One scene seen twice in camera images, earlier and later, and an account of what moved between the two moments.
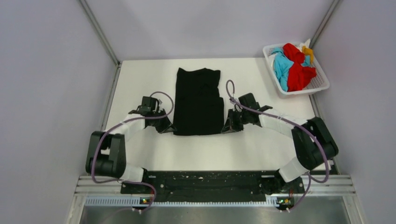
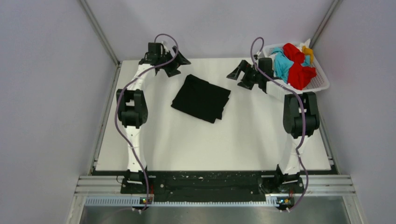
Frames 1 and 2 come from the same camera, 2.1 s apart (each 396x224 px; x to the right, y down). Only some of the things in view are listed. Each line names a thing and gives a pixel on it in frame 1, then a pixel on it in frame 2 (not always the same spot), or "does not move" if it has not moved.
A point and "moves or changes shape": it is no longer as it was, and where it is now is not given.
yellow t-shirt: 308,51 does not move
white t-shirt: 307,44 does not move
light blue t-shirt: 282,65 does not move
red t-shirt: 299,76 does not move
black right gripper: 230,126 -> 243,66
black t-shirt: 199,109 moves or changes shape
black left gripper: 166,127 -> 180,59
